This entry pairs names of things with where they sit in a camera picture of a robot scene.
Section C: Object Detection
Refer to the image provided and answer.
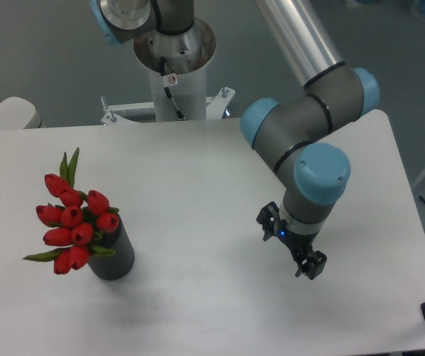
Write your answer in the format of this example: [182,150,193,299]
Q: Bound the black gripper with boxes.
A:
[256,202,327,280]

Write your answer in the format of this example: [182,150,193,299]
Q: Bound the red tulip bouquet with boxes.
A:
[22,148,120,275]

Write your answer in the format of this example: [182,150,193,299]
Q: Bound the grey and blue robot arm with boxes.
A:
[90,1,380,279]

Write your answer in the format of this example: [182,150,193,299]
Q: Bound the dark grey ribbed vase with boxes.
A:
[88,218,135,281]

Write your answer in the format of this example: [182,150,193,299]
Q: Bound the white chair armrest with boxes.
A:
[0,96,45,131]

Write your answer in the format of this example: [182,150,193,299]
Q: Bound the black cable on pedestal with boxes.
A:
[159,55,187,122]

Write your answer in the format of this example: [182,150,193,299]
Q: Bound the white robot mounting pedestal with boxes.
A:
[101,18,236,125]

